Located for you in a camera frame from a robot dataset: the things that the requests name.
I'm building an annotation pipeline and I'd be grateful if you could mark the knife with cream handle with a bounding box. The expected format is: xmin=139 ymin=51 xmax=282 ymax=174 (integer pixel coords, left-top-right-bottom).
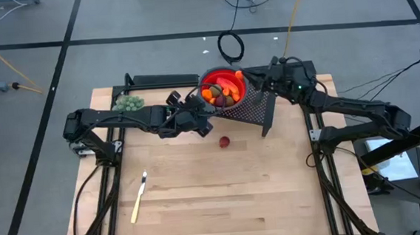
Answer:
xmin=126 ymin=169 xmax=152 ymax=225

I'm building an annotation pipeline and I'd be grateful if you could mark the green plant in white pot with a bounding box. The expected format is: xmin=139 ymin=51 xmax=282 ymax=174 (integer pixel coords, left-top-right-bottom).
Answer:
xmin=111 ymin=93 xmax=146 ymax=113

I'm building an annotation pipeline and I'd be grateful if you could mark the black aluminium table frame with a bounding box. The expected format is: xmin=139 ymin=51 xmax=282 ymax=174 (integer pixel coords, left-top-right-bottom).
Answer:
xmin=53 ymin=56 xmax=381 ymax=235

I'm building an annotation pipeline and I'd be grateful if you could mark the black perforated metal stand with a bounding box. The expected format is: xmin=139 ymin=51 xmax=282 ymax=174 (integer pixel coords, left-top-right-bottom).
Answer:
xmin=213 ymin=78 xmax=280 ymax=140

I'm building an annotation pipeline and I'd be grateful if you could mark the black left base cable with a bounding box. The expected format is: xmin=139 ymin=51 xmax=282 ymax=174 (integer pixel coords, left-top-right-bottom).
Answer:
xmin=67 ymin=163 xmax=108 ymax=235

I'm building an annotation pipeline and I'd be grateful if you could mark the black coiled hanging cable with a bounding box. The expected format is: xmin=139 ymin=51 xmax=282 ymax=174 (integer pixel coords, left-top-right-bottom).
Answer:
xmin=214 ymin=0 xmax=248 ymax=67

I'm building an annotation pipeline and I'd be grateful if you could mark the red yellow mango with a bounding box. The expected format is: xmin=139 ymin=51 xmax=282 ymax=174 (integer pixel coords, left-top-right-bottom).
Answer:
xmin=215 ymin=75 xmax=241 ymax=97

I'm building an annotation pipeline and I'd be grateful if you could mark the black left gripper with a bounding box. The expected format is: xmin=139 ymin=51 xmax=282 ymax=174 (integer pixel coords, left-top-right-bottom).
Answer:
xmin=155 ymin=86 xmax=220 ymax=142

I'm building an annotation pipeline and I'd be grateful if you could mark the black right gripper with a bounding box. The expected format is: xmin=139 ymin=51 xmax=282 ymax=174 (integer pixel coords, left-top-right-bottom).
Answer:
xmin=241 ymin=52 xmax=318 ymax=108

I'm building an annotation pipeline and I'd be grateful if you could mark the white screen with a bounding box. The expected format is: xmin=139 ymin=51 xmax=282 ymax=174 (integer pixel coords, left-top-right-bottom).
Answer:
xmin=365 ymin=135 xmax=420 ymax=184

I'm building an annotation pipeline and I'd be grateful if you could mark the yellow hanging cord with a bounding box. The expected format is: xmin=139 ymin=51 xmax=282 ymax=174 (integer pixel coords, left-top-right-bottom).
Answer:
xmin=278 ymin=0 xmax=314 ymax=60

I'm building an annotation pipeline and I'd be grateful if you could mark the red grey collapsible colander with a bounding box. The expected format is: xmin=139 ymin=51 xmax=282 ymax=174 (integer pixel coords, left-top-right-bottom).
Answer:
xmin=195 ymin=64 xmax=251 ymax=114

